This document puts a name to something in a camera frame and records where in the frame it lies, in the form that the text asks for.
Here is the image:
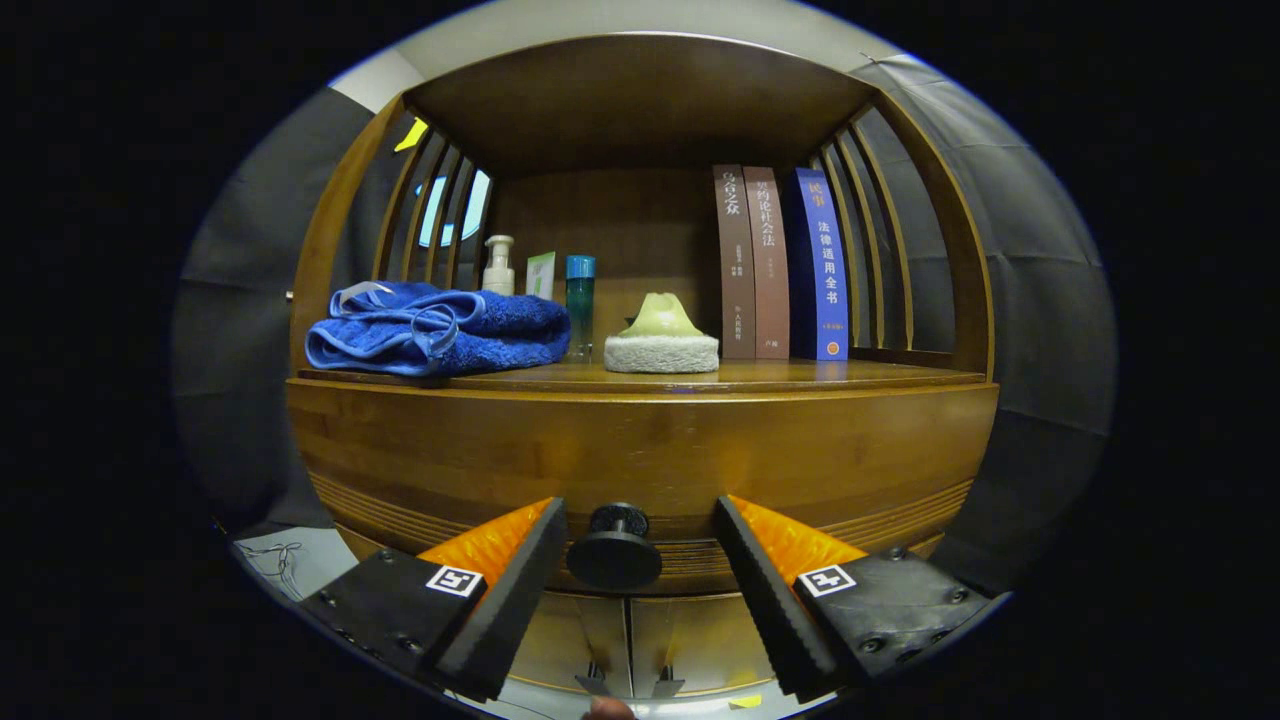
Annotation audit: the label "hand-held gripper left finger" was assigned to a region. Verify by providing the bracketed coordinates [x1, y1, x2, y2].
[300, 497, 569, 704]

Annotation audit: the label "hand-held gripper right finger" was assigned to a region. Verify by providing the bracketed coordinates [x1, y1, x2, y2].
[713, 494, 991, 703]

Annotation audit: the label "wooden drawer with black knob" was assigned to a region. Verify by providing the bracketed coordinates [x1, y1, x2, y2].
[287, 378, 1001, 598]

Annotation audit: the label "green sponge brush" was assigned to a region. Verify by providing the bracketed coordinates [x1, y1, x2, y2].
[603, 292, 721, 375]

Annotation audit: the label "wooden cabinet door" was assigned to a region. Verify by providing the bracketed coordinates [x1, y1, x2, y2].
[505, 592, 633, 698]
[628, 592, 781, 696]

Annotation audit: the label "wooden countertop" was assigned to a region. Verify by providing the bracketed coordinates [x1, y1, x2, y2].
[297, 358, 989, 393]

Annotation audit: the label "wooden cabinet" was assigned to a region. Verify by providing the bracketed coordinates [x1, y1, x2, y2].
[287, 33, 1001, 701]

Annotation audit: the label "folded blue towel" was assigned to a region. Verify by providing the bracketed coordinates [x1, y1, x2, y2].
[305, 281, 572, 378]

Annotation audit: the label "teal bottle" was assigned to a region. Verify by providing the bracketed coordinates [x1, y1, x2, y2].
[565, 255, 597, 363]

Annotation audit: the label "white pump bottle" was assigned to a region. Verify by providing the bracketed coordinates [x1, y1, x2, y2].
[482, 235, 517, 297]

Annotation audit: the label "reddish brown book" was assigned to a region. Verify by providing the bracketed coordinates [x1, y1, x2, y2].
[743, 166, 791, 361]

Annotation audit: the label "dark brown book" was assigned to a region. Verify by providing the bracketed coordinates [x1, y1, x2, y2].
[712, 164, 757, 361]

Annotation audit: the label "blue book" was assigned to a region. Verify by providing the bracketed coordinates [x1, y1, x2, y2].
[790, 168, 850, 362]

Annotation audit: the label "floor cables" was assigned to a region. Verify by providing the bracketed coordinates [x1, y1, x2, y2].
[240, 540, 306, 601]

